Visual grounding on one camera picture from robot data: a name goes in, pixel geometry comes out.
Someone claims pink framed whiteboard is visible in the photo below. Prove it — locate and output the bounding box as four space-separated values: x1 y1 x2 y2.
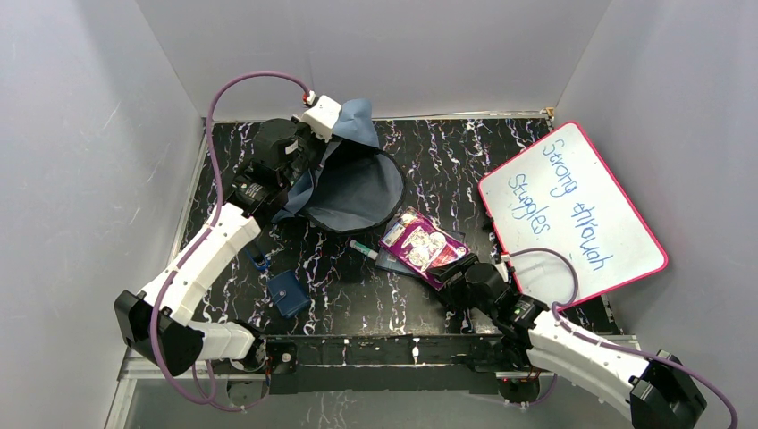
478 122 669 305

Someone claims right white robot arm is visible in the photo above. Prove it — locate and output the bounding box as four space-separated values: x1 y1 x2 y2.
425 254 707 428

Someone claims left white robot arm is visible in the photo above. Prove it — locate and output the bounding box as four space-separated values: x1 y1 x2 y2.
114 118 333 377

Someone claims dark blue notebook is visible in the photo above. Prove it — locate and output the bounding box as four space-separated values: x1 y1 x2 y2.
375 248 421 279

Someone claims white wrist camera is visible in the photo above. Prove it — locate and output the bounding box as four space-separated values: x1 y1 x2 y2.
494 254 514 284
300 90 341 143

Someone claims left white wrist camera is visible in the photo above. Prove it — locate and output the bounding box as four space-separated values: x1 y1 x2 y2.
300 90 341 143

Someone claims blue student backpack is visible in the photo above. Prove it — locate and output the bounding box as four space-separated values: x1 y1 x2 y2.
273 98 406 233

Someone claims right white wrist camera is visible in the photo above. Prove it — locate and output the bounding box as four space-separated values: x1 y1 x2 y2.
494 254 514 284

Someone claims green white glue stick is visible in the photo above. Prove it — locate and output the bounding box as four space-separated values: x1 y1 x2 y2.
349 240 378 260

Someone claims navy snap wallet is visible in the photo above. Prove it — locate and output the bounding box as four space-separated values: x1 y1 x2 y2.
266 270 311 319

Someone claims black front rail frame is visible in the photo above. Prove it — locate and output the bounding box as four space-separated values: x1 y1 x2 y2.
266 334 529 394

